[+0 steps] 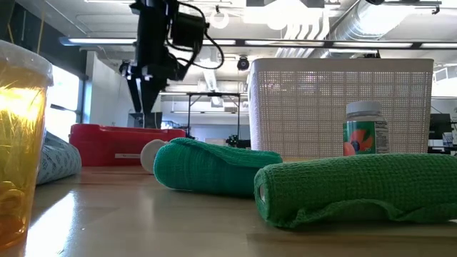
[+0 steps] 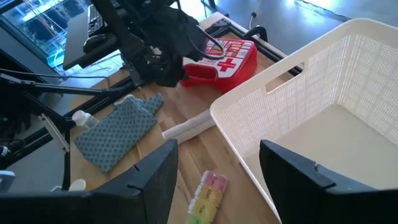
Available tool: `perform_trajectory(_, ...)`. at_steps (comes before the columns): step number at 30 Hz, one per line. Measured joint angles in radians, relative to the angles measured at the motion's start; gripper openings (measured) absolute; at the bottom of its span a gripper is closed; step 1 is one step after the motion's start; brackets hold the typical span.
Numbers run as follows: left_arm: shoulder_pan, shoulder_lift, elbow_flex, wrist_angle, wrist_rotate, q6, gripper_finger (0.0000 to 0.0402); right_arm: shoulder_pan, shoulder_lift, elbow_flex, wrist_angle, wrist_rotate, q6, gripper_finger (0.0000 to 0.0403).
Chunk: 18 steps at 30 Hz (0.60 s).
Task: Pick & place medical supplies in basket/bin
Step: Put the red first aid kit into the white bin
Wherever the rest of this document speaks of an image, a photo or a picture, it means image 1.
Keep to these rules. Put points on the red first aid kit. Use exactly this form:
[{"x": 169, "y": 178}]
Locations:
[{"x": 107, "y": 144}]

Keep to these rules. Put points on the white tape roll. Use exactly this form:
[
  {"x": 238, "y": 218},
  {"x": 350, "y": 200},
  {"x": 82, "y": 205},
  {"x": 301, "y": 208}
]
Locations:
[{"x": 150, "y": 155}]

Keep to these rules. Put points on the dark computer monitor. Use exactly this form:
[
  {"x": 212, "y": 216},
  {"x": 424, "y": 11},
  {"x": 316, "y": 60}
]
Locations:
[
  {"x": 157, "y": 121},
  {"x": 441, "y": 125}
]

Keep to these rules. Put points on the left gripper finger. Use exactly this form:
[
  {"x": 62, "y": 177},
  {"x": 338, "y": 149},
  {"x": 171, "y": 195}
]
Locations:
[
  {"x": 153, "y": 93},
  {"x": 135, "y": 93}
]

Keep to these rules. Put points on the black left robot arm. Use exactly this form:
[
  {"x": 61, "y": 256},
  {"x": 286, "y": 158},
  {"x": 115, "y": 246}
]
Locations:
[{"x": 153, "y": 5}]

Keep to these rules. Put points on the flower label supplement bottle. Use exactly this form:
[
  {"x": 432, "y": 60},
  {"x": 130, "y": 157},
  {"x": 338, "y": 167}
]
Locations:
[{"x": 364, "y": 135}]

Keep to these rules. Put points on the white perforated plastic basket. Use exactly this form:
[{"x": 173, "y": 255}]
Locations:
[{"x": 303, "y": 107}]

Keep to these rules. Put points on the blue patterned hospital gown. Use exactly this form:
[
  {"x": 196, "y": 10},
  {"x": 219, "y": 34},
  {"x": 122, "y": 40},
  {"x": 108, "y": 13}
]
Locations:
[{"x": 59, "y": 160}]

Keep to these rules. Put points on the silver ventilation duct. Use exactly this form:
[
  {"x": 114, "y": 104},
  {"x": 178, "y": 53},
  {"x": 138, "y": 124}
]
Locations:
[{"x": 357, "y": 28}]

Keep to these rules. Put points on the bright window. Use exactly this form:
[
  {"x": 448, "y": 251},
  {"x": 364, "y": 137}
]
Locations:
[{"x": 66, "y": 89}]

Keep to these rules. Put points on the teal bandage roll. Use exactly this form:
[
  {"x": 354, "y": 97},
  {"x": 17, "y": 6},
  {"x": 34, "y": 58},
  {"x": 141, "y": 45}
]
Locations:
[{"x": 207, "y": 167}]

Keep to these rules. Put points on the black frame stand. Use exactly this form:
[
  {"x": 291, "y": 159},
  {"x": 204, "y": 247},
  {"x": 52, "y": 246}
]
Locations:
[{"x": 214, "y": 94}]

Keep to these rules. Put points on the long ceiling light strip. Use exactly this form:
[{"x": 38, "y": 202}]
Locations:
[{"x": 103, "y": 41}]

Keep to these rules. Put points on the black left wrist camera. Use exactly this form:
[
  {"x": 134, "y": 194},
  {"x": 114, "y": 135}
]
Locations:
[{"x": 189, "y": 30}]

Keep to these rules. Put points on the large amber pill bottle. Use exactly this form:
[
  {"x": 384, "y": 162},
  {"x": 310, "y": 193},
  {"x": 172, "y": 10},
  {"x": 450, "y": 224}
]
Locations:
[{"x": 21, "y": 142}]

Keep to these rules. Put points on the round black ceiling camera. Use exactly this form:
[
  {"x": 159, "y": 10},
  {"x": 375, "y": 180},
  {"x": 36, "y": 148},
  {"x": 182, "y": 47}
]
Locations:
[{"x": 243, "y": 63}]

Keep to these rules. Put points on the green bandage roll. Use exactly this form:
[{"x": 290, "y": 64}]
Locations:
[{"x": 357, "y": 185}]

